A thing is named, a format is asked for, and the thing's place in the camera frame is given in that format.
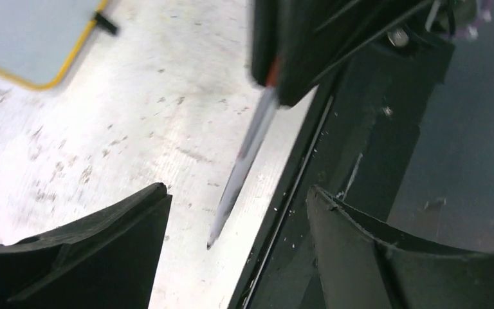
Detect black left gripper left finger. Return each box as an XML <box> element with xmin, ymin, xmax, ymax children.
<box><xmin>0</xmin><ymin>183</ymin><xmax>172</xmax><ymax>308</ymax></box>

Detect white whiteboard marker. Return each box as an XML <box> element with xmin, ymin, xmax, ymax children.
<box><xmin>206</xmin><ymin>86</ymin><xmax>279</xmax><ymax>249</ymax></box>

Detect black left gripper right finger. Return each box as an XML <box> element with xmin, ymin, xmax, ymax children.
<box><xmin>306</xmin><ymin>186</ymin><xmax>494</xmax><ymax>309</ymax></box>

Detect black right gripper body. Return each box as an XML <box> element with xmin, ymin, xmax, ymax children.
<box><xmin>250</xmin><ymin>0</ymin><xmax>439</xmax><ymax>106</ymax></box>

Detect yellow framed whiteboard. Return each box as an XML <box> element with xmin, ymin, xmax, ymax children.
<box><xmin>0</xmin><ymin>0</ymin><xmax>107</xmax><ymax>90</ymax></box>

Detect black whiteboard foot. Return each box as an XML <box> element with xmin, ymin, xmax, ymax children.
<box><xmin>93</xmin><ymin>11</ymin><xmax>119</xmax><ymax>36</ymax></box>

